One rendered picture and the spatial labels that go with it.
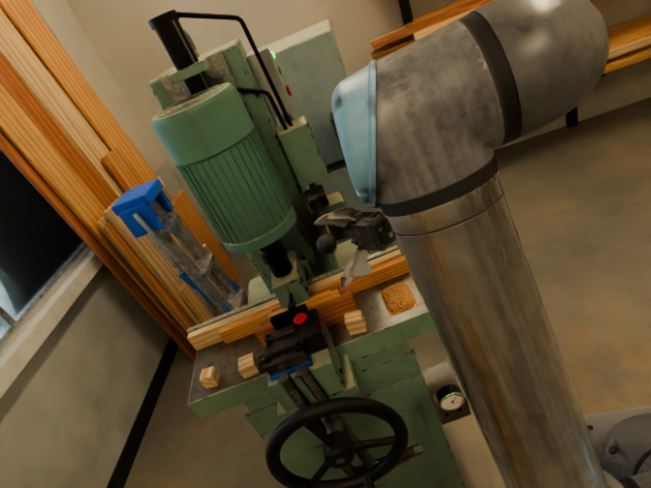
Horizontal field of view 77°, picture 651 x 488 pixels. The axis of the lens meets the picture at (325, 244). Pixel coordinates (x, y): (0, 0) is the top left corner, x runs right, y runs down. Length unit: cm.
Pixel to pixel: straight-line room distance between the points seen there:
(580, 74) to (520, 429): 34
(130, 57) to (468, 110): 321
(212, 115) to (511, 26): 54
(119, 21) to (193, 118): 269
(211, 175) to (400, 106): 52
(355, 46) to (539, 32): 283
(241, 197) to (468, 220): 54
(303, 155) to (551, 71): 77
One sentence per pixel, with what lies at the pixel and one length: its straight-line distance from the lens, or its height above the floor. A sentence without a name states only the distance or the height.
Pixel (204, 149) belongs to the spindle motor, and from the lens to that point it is 79.
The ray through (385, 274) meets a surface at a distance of 105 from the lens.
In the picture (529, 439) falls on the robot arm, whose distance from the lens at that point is 51.
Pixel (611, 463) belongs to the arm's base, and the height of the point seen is 79.
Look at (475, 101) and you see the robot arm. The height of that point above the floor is 145.
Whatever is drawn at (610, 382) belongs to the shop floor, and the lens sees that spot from 193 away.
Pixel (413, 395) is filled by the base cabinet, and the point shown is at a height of 65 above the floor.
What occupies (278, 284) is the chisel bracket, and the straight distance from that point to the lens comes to 98.
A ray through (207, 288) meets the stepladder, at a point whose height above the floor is 68.
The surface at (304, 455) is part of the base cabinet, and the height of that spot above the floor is 58.
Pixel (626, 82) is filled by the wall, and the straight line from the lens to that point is 391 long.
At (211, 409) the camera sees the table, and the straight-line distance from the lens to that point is 108.
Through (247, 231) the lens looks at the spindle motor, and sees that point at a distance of 85.
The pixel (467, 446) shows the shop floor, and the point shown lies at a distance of 179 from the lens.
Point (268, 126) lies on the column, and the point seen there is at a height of 133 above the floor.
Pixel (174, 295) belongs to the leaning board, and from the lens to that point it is 247.
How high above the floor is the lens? 156
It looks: 31 degrees down
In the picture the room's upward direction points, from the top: 24 degrees counter-clockwise
